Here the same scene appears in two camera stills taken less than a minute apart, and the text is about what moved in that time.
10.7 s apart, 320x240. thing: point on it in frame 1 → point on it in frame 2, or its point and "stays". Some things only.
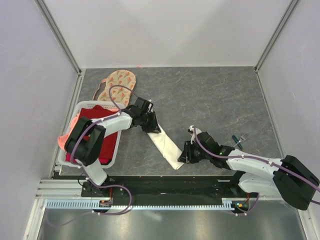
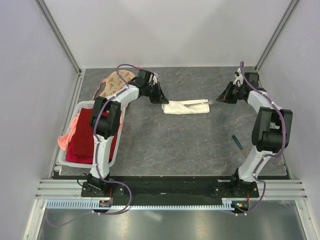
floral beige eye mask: (117, 87) stays
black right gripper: (186, 156) → (225, 96)
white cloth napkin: (170, 151) → (190, 106)
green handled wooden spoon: (235, 138) stays
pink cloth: (62, 139) stays
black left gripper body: (150, 125) → (154, 94)
